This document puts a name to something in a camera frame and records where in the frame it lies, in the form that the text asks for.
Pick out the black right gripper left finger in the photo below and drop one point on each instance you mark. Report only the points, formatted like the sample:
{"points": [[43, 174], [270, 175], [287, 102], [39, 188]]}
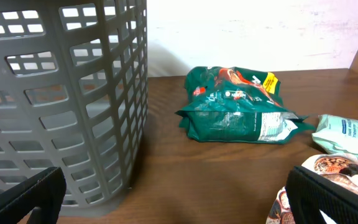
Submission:
{"points": [[40, 196]]}

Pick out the green Nescafe coffee bag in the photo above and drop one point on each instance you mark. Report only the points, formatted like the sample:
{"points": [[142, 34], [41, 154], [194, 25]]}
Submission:
{"points": [[237, 105]]}

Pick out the grey plastic lattice basket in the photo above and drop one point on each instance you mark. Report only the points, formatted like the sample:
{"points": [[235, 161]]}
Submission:
{"points": [[73, 94]]}

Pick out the beige brown snack pouch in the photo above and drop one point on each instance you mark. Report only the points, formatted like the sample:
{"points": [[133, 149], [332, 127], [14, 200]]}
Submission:
{"points": [[340, 168]]}

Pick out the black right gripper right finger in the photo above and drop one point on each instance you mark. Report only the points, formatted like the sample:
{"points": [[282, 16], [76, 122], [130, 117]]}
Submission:
{"points": [[310, 195]]}

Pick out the pale green wipes packet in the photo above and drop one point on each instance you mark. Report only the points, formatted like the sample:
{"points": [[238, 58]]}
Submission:
{"points": [[336, 134]]}

